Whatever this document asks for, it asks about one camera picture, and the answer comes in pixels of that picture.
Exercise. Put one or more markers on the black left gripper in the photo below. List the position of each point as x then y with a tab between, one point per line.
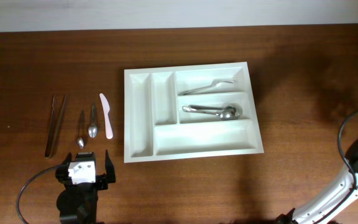
103	181

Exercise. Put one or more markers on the steel fork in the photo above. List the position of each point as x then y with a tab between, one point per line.
214	83

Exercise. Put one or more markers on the steel kitchen tongs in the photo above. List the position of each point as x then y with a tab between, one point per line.
56	118

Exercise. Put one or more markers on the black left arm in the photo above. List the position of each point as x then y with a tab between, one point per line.
78	202

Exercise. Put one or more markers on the white plastic knife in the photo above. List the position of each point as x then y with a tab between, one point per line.
106	109

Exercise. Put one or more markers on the small steel teaspoon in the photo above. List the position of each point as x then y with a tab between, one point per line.
80	141

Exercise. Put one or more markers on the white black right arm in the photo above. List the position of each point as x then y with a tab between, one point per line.
338	195

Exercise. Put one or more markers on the large steel spoon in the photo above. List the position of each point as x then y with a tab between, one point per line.
210	107
225	114

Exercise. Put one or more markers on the steel teaspoon wide handle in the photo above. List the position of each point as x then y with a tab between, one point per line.
93	129

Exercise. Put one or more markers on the white plastic cutlery tray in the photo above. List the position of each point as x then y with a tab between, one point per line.
157	129

